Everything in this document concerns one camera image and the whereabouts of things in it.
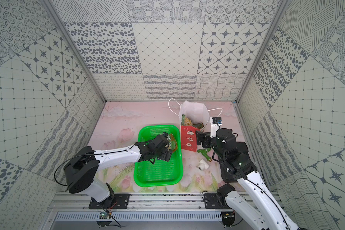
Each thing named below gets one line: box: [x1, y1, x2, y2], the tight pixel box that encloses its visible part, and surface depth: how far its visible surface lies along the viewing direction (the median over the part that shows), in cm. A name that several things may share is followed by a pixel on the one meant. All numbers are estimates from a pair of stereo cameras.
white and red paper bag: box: [179, 100, 210, 152], surface depth 89 cm
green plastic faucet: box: [196, 147, 212, 162], surface depth 92 cm
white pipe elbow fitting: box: [197, 158, 210, 172], surface depth 85 cm
